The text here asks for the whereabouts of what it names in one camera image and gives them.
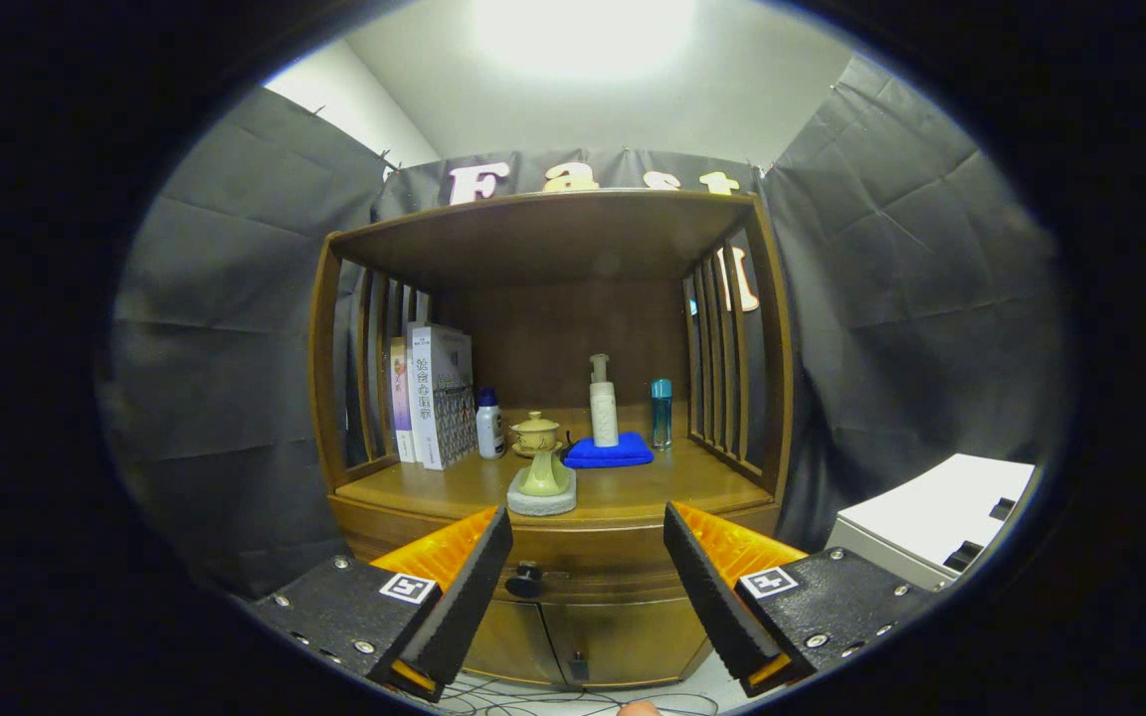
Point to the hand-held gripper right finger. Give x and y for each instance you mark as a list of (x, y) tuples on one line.
[(710, 597)]

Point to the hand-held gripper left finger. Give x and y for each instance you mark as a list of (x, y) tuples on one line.
[(464, 597)]

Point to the black round drawer knob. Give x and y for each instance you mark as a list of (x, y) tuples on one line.
[(523, 580)]

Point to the green ceramic ornament grey base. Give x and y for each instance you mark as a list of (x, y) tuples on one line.
[(543, 502)]

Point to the brown wooden drawer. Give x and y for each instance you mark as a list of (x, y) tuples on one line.
[(593, 557)]

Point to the wooden cabinet door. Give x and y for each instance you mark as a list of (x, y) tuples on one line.
[(633, 636), (523, 636)]

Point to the brown wooden countertop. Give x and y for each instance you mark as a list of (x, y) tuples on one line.
[(663, 482)]

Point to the white filing cabinet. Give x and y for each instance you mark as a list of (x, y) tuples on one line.
[(931, 507)]

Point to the brown wooden cabinet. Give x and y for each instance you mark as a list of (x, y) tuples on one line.
[(533, 239)]

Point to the white bottle with blue cap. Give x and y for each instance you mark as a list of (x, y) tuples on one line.
[(489, 433)]

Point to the folded blue cloth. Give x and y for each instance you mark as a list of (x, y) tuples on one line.
[(613, 452)]

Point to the yellow ceramic lidded teacup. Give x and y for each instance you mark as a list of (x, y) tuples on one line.
[(535, 433)]

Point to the thick white book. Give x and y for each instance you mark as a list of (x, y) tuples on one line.
[(434, 418)]

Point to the clear blue bottle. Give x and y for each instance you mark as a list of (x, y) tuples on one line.
[(662, 418)]

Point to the thin purple book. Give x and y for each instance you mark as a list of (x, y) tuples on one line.
[(400, 408)]

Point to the white pump bottle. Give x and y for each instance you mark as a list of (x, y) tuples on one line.
[(604, 413)]

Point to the small black block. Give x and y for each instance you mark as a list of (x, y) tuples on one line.
[(963, 556), (1002, 508)]

